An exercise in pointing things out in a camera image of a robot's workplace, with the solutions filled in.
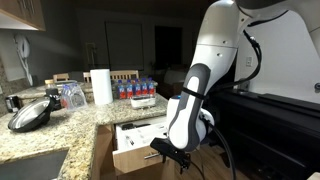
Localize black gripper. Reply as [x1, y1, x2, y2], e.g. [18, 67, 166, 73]
[150, 138, 191, 169]

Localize wooden drawer with white tray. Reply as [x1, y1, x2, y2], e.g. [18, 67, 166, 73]
[112, 116, 175, 180]

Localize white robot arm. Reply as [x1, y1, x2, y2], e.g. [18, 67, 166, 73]
[151, 0, 320, 169]

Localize white lidded container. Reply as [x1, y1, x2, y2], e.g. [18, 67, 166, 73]
[130, 96, 156, 109]

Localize pack of red-label water bottles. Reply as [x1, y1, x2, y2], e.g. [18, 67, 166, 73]
[115, 78, 157, 99]

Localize wooden chair backs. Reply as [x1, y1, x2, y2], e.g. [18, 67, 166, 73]
[51, 69, 139, 83]

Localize white paper towel roll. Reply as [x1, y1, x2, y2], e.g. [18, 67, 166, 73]
[90, 69, 113, 105]

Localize dark bottle with label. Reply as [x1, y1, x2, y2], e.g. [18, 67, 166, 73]
[45, 84, 62, 110]

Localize black round pan lid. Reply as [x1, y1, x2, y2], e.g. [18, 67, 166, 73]
[8, 97, 55, 133]

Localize wooden upper cabinets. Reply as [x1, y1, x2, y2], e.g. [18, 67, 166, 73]
[0, 0, 46, 31]

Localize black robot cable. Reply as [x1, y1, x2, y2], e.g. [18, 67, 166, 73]
[181, 29, 263, 180]

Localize white wall phone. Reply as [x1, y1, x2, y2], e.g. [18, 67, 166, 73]
[14, 34, 33, 85]

